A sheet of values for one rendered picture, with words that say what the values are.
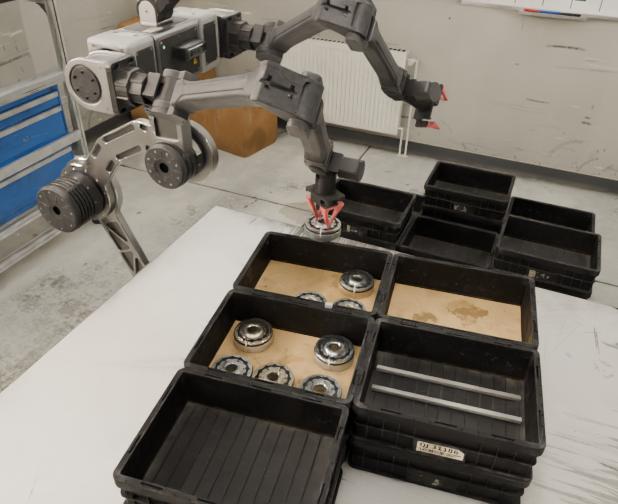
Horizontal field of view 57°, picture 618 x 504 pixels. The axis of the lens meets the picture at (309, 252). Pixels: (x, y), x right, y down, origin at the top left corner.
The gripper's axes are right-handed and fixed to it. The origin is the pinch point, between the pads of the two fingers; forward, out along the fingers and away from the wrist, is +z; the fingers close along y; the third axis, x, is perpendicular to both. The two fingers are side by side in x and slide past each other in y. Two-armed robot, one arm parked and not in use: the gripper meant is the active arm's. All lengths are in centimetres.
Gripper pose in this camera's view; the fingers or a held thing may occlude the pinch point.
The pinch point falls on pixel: (323, 219)
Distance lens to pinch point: 161.0
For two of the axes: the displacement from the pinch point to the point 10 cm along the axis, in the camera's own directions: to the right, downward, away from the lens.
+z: -0.4, 8.4, 5.5
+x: -8.2, 2.9, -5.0
